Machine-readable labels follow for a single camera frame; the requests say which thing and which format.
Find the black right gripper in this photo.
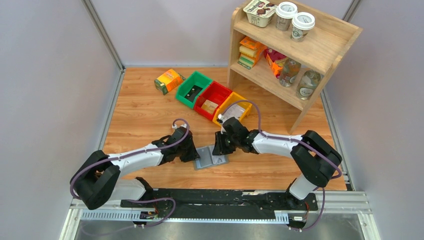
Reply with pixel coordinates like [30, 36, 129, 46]
[212, 131, 239, 157]

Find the white vip card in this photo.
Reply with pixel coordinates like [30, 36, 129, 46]
[212, 155, 229, 166]
[223, 104, 246, 119]

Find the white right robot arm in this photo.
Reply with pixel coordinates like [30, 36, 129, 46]
[212, 117, 343, 210]

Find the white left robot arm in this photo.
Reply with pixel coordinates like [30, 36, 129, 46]
[70, 126, 200, 210]

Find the white VIP card in bin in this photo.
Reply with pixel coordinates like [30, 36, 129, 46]
[223, 104, 246, 119]

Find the gold credit card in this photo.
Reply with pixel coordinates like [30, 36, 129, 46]
[201, 99, 219, 115]

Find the black credit card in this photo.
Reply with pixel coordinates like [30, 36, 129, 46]
[188, 85, 203, 96]

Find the yellow plastic bin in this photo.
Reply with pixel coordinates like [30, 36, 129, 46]
[212, 92, 253, 127]

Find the red plastic bin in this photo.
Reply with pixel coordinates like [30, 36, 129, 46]
[194, 81, 233, 121]

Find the green plastic bin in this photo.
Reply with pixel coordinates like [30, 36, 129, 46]
[175, 71, 213, 109]

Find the orange green sponge box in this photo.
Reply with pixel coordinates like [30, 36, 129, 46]
[154, 68, 186, 95]

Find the stacked sponge pack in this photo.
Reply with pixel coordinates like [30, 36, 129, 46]
[237, 36, 267, 70]

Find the red orange snack bag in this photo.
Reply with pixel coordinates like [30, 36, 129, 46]
[263, 47, 288, 79]

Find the left clear glass bottle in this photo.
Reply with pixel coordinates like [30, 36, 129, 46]
[279, 58, 302, 87]

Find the clear glass bottle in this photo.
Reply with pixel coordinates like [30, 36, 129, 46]
[279, 58, 302, 87]
[296, 69, 322, 100]

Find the right clear glass bottle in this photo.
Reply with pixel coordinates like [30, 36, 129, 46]
[296, 69, 322, 100]

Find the right white lidded cup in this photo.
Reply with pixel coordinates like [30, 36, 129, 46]
[290, 12, 316, 42]

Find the white lidded cup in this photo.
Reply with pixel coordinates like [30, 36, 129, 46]
[290, 12, 316, 42]
[275, 1, 298, 32]

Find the left white lidded cup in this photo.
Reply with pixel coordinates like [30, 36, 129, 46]
[275, 1, 298, 32]

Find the wooden shelf unit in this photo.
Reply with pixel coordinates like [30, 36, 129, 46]
[227, 0, 364, 135]

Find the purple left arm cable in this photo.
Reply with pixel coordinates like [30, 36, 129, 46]
[69, 118, 191, 229]

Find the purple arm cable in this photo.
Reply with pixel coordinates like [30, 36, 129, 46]
[69, 118, 191, 229]
[218, 99, 344, 232]

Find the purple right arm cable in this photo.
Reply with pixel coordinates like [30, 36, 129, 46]
[218, 99, 344, 232]

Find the aluminium rail frame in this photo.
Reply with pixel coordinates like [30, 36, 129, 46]
[60, 188, 381, 240]

